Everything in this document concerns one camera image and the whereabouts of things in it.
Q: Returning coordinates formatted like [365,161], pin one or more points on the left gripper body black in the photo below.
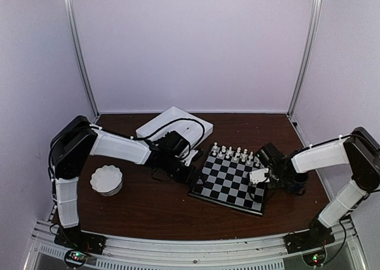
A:
[179,175]

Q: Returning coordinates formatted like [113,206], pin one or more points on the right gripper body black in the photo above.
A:
[274,178]

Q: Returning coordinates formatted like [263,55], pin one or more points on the white plastic tray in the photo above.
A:
[194,132]

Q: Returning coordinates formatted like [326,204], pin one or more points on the black and silver chessboard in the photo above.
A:
[228,184]

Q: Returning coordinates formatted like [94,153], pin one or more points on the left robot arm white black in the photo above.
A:
[71,147]

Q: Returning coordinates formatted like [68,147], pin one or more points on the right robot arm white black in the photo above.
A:
[359,150]

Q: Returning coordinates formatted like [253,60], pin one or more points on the white chess pieces row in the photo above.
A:
[226,154]

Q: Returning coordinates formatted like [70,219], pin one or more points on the dark blue mug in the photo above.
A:
[297,185]

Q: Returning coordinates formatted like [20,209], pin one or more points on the white scalloped bowl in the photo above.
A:
[107,180]

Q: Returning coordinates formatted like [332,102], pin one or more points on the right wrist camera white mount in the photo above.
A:
[258,176]

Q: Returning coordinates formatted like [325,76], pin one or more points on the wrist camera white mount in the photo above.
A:
[258,176]
[192,156]

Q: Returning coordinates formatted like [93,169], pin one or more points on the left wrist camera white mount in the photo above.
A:
[192,156]

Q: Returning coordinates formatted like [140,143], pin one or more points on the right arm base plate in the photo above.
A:
[306,240]

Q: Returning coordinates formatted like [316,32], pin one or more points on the aluminium front rail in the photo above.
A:
[268,252]

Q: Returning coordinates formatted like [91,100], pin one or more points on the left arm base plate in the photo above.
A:
[84,242]

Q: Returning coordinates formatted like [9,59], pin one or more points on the right aluminium frame post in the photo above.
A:
[310,39]

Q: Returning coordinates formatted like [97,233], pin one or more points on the aluminium frame post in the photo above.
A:
[310,39]
[70,11]

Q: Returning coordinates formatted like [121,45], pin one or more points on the left aluminium frame post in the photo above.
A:
[70,11]

